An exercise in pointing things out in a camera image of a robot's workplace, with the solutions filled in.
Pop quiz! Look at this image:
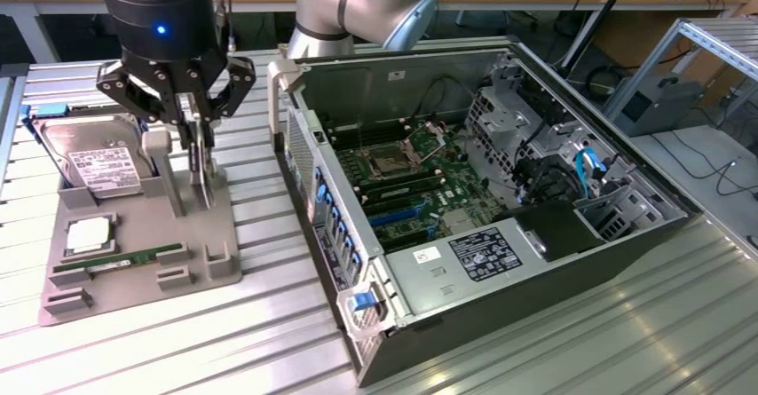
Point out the green motherboard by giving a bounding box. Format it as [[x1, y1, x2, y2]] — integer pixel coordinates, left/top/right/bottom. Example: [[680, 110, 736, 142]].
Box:
[[322, 119, 512, 254]]

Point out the blue data wire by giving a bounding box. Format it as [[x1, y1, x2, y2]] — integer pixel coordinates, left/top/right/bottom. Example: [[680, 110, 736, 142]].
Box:
[[573, 145, 609, 201]]

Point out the grey disk bay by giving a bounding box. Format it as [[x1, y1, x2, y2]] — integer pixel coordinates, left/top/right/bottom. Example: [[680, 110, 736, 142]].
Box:
[[574, 181, 671, 241]]

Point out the open metal socket cover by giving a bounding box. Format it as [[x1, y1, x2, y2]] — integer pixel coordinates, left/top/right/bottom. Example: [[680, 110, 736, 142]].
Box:
[[400, 122, 453, 163]]

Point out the graphics card with metal bracket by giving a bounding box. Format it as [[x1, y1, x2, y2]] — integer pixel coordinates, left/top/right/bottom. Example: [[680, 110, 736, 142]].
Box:
[[187, 95, 220, 213]]

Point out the grey power supply unit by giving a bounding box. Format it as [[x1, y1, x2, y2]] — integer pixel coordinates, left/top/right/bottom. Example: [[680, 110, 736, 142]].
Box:
[[382, 217, 550, 319]]

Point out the grey box device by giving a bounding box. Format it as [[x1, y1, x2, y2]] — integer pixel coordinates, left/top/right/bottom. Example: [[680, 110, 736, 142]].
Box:
[[609, 77, 707, 138]]

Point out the hard disk in blue carrier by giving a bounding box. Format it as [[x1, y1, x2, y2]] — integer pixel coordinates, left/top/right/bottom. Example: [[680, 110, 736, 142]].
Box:
[[19, 101, 162, 201]]

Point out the green RAM stick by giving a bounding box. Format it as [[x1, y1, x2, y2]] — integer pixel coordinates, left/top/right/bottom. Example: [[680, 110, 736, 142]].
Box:
[[57, 243, 185, 276]]

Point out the CPU socket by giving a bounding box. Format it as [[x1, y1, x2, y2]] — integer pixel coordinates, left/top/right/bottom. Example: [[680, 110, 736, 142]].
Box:
[[366, 146, 417, 178]]

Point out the open black PC case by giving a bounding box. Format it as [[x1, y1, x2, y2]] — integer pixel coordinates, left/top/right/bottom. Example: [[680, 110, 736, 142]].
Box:
[[266, 35, 708, 390]]

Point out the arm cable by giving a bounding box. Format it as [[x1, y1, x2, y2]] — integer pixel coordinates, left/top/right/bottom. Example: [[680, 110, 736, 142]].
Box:
[[206, 0, 246, 57]]

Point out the black plastic fan shroud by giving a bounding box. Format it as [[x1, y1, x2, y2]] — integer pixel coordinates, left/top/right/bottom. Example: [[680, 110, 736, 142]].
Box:
[[494, 199, 609, 263]]

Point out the grey plastic parts rack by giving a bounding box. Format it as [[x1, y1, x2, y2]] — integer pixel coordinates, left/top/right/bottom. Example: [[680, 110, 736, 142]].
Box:
[[38, 130, 245, 328]]

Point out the black table cable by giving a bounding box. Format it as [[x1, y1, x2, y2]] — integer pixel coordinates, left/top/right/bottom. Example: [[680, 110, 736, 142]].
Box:
[[651, 132, 758, 197]]

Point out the metal drive cage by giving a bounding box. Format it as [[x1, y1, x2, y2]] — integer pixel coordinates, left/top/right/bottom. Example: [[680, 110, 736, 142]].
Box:
[[461, 52, 595, 183]]

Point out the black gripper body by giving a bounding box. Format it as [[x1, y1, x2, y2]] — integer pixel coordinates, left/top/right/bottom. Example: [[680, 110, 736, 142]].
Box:
[[98, 0, 234, 102]]

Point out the aluminium profile frame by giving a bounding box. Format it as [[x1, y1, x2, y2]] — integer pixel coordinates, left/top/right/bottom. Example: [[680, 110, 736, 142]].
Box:
[[601, 16, 758, 125]]

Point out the silver CPU chip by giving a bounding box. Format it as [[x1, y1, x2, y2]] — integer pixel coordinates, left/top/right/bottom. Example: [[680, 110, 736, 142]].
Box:
[[65, 219, 118, 254]]

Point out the black cable coil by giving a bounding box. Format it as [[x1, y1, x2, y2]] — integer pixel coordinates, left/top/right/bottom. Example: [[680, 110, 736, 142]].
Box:
[[585, 64, 631, 103]]

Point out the black tripod pole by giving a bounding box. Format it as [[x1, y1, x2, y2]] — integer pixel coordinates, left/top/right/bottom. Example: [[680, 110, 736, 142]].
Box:
[[560, 0, 641, 70]]

